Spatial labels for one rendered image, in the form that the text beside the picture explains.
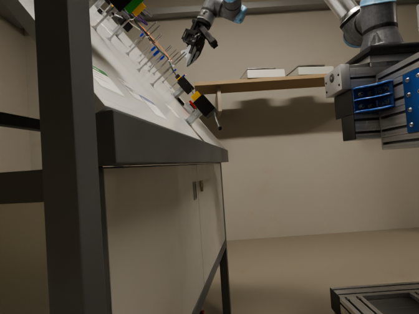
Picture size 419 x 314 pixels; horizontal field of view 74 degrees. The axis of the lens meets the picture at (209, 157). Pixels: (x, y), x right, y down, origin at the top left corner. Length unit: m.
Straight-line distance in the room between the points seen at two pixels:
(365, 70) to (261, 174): 1.97
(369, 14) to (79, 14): 1.12
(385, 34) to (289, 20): 2.21
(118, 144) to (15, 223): 0.17
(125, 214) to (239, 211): 2.55
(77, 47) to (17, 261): 0.28
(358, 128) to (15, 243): 1.02
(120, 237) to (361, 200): 3.04
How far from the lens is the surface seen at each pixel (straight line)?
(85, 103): 0.29
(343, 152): 3.23
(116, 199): 0.42
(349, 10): 1.44
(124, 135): 0.36
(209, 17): 1.38
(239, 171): 2.92
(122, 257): 0.45
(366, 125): 1.13
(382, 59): 1.21
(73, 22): 0.30
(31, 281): 0.44
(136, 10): 0.63
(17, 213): 0.43
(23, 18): 0.45
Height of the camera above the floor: 0.79
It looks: 2 degrees up
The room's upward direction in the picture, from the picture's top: 4 degrees counter-clockwise
